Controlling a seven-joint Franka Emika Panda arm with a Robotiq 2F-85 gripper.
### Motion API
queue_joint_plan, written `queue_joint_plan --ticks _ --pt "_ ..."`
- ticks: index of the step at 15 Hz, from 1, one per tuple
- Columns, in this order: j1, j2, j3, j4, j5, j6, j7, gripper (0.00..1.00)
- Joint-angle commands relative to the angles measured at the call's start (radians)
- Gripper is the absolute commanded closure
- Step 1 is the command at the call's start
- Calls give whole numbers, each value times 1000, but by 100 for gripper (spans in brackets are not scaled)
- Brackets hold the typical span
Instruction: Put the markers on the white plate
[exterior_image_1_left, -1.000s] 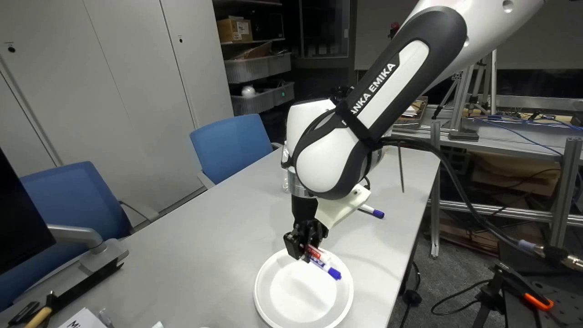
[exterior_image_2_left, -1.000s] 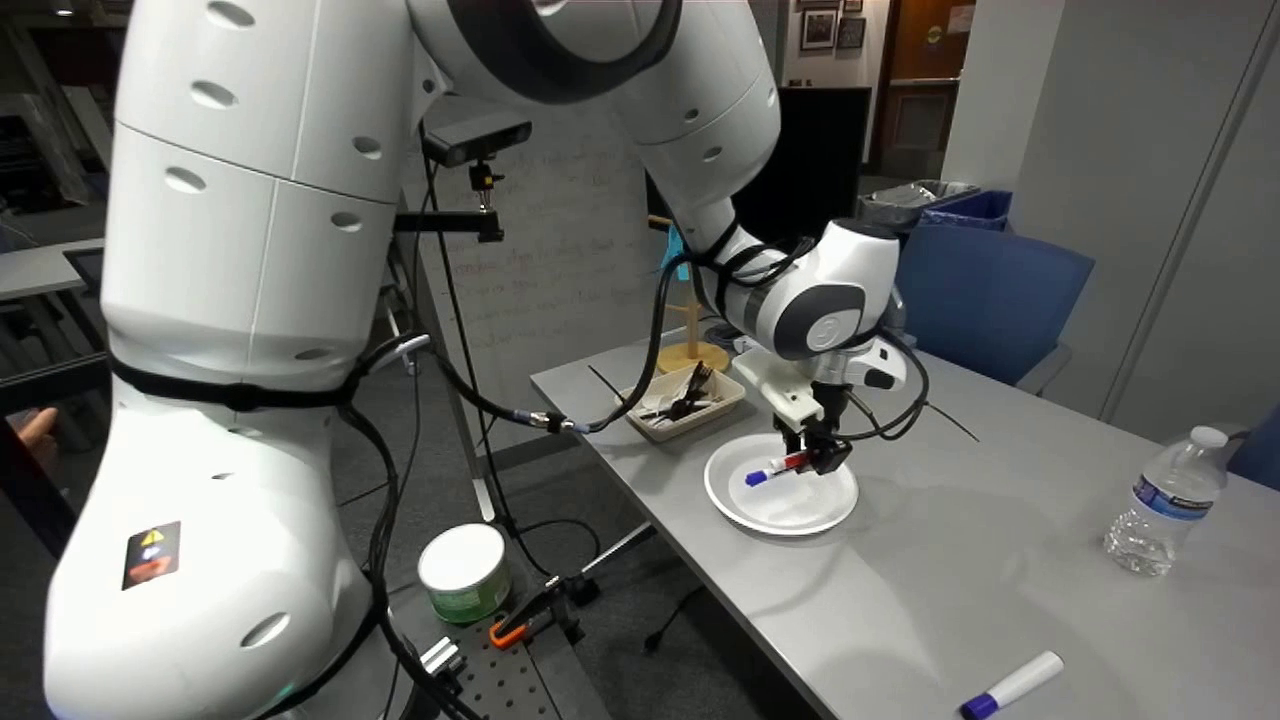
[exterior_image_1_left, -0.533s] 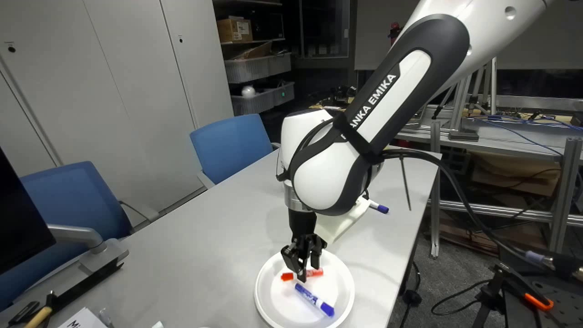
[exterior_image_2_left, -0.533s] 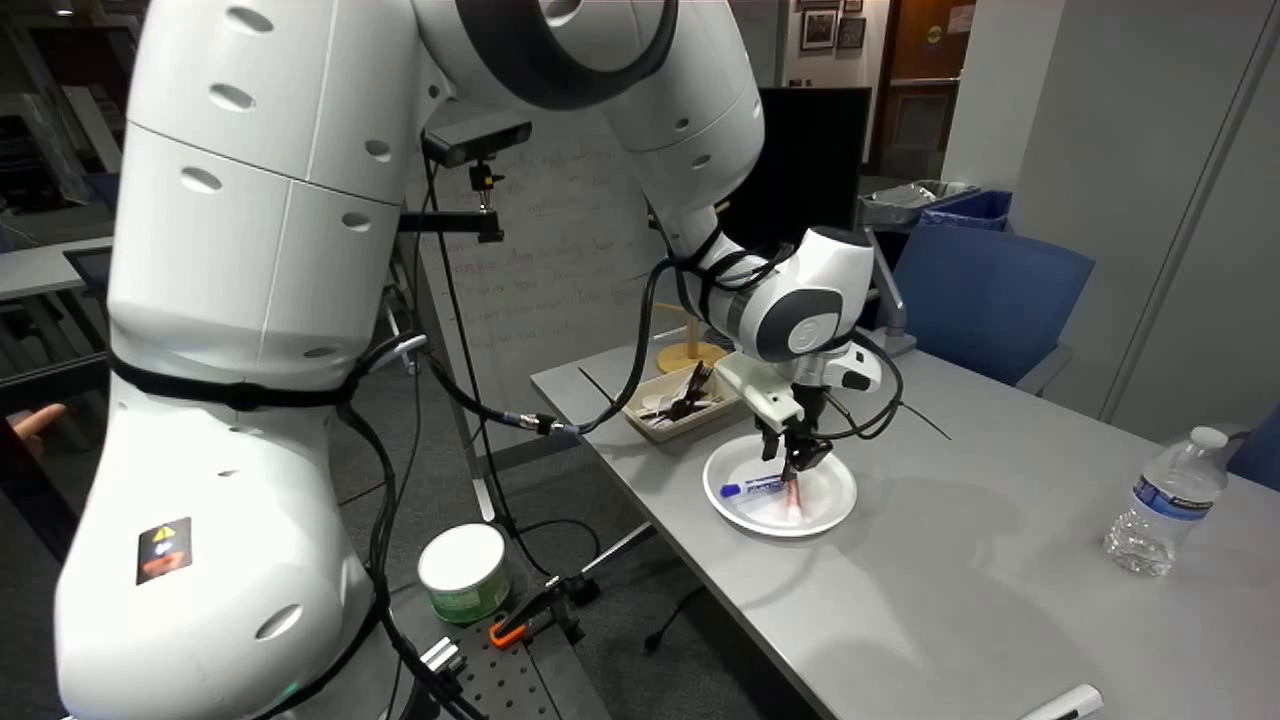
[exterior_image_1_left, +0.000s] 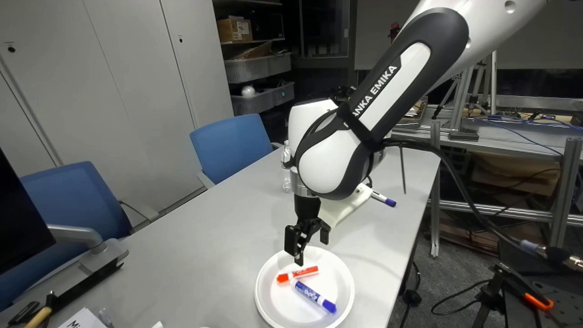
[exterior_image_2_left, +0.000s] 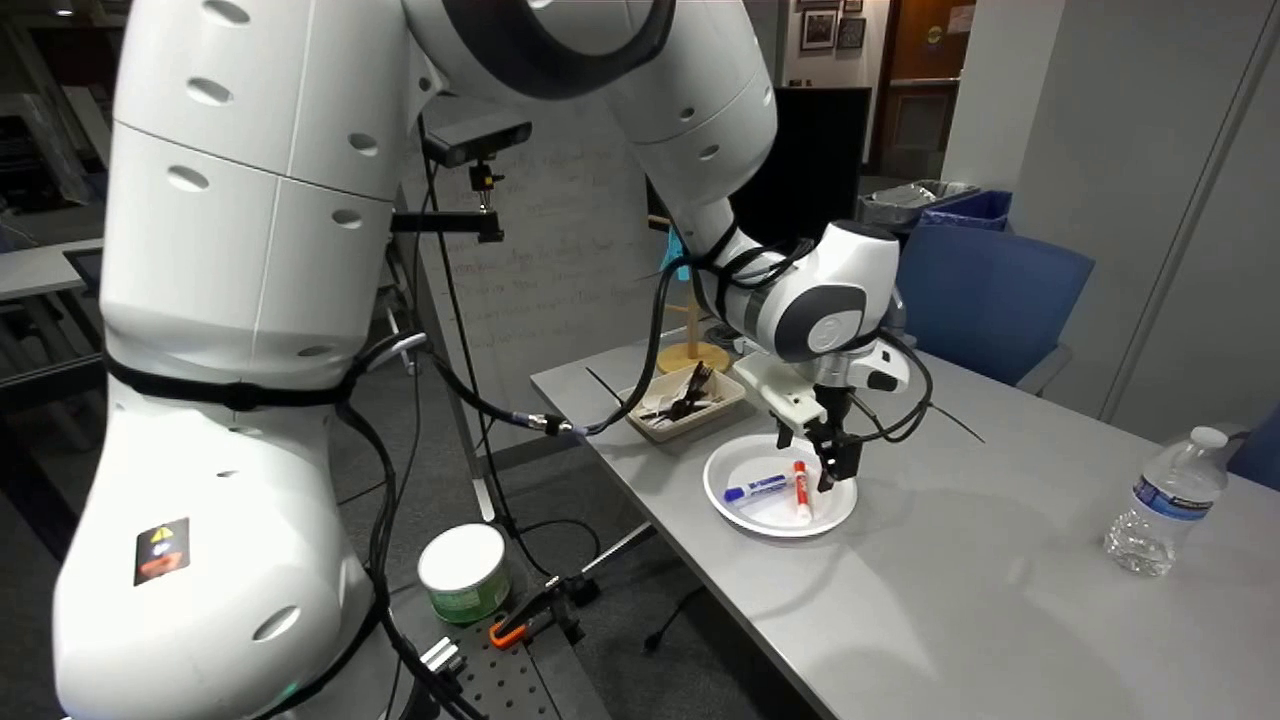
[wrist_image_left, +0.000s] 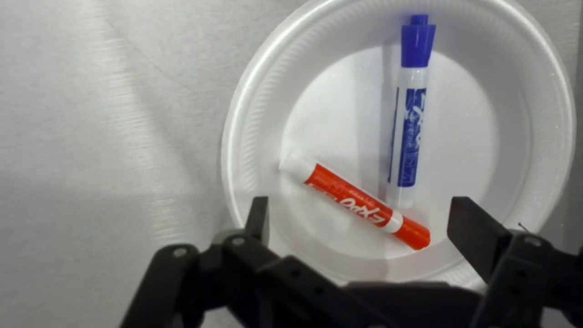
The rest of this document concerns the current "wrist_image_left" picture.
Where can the red Expo marker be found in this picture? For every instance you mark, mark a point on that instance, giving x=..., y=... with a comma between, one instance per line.
x=357, y=197

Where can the white foam plate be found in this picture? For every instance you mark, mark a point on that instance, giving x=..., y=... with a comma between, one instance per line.
x=340, y=120

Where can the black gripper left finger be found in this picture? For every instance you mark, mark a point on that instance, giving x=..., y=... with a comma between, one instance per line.
x=202, y=284

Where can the blue Expo marker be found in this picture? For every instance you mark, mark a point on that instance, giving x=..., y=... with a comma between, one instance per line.
x=413, y=120

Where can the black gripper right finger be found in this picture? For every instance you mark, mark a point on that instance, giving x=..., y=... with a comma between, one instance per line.
x=530, y=279

